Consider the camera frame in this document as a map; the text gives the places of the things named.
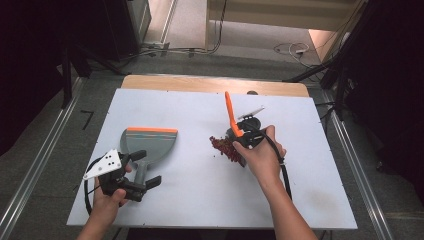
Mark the metal floor rail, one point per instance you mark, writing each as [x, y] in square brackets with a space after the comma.
[360, 166]
[36, 160]

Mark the white board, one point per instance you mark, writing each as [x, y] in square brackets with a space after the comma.
[200, 186]

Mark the beige furniture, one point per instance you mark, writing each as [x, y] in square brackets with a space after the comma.
[283, 13]

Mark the dark grey cabinet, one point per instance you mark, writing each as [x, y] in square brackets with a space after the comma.
[138, 20]

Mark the person's left hand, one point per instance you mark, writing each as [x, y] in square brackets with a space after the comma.
[106, 203]

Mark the person's right hand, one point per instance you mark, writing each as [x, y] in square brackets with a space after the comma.
[260, 160]

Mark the orange brush with grey bristles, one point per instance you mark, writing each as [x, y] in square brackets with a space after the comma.
[230, 110]

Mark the wooden table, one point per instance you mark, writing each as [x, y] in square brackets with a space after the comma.
[200, 83]

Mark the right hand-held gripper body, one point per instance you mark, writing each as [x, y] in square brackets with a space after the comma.
[250, 136]

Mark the black metal stand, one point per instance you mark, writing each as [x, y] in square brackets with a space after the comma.
[68, 76]
[340, 66]

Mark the grey dustpan with orange edge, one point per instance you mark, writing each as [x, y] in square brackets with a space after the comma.
[150, 143]

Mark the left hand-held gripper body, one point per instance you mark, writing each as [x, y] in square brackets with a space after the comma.
[108, 166]

